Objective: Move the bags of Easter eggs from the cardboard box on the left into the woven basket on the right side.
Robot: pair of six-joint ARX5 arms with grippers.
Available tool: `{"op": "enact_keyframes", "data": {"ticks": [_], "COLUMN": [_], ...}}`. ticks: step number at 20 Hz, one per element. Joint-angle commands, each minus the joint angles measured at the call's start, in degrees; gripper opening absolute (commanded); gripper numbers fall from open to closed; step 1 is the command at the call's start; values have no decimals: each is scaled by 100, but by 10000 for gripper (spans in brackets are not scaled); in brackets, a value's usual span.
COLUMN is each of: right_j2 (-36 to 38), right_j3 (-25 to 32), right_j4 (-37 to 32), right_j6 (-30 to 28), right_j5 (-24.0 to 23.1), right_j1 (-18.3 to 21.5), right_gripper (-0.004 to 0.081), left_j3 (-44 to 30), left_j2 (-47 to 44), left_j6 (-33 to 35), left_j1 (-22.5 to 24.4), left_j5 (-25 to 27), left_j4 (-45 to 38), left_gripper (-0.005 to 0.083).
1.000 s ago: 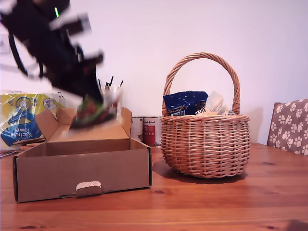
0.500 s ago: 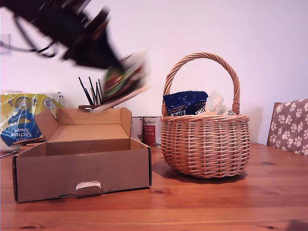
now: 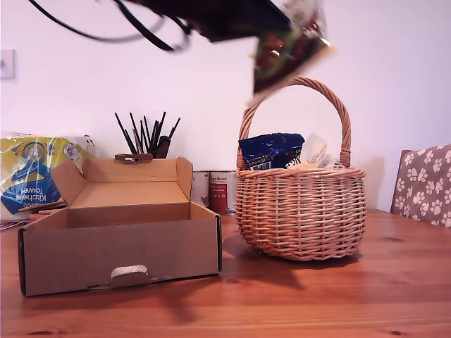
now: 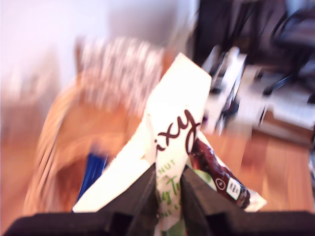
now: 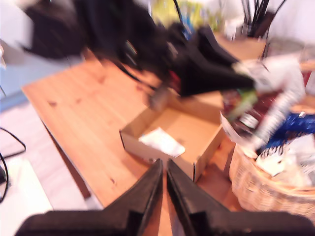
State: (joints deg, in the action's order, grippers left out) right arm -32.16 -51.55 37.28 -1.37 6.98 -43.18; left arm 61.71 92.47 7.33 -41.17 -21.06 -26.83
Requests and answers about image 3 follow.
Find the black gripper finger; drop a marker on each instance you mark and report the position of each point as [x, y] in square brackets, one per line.
[264, 7]
[243, 24]

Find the green egg bag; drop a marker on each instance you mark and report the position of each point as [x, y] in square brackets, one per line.
[282, 63]

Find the blue egg bag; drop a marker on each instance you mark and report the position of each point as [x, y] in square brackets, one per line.
[267, 149]

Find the white egg bag black script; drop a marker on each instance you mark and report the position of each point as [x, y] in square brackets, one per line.
[317, 151]

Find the brown cardboard box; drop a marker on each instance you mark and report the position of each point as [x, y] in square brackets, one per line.
[116, 253]

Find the black reed stick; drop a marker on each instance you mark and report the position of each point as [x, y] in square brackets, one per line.
[174, 127]
[125, 133]
[147, 134]
[142, 137]
[135, 132]
[160, 126]
[153, 136]

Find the brown wooden stick holder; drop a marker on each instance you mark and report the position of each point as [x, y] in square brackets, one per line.
[163, 148]

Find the grey white tin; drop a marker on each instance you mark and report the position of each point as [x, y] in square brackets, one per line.
[201, 186]

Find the red label tin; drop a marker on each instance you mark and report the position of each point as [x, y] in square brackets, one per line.
[222, 193]

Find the paw print chair cover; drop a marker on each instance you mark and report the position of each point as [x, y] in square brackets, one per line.
[426, 186]

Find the kitchen towel pack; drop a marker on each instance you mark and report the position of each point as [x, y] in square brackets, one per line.
[28, 169]

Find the brown wooden coaster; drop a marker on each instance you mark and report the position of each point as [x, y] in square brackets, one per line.
[44, 215]
[38, 207]

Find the white wall light switch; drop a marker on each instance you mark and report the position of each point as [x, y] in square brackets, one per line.
[7, 65]

